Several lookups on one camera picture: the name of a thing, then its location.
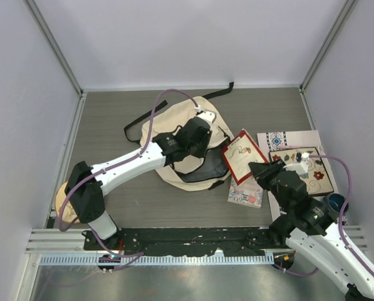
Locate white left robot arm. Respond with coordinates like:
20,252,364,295
63,113,215,251

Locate round wooden painted plate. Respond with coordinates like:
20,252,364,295
55,180,81,224

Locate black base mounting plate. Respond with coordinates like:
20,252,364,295
83,226,297,255

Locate red white paperback book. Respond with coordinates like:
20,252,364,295
222,129,269,185

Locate floral pink paperback book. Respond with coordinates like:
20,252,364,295
227,177,263,208

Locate cream canvas backpack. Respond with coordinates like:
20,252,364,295
123,82,234,191

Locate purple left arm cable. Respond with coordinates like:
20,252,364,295
58,89,206,233

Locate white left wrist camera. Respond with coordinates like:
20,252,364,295
194,106,217,125

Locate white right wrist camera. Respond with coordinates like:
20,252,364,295
283,152,310,179

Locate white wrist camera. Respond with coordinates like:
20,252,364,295
283,152,310,179
194,106,217,125

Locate aluminium frame rail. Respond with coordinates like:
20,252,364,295
25,225,368,254

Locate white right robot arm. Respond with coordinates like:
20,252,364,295
249,157,374,300

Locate patterned white placemat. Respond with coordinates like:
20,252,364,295
257,130,340,203

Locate blue ceramic mug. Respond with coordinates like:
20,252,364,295
322,193,349,214

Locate white slotted cable duct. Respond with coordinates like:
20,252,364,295
39,252,274,267

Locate square floral ceramic plate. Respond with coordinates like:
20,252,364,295
269,147,334,196

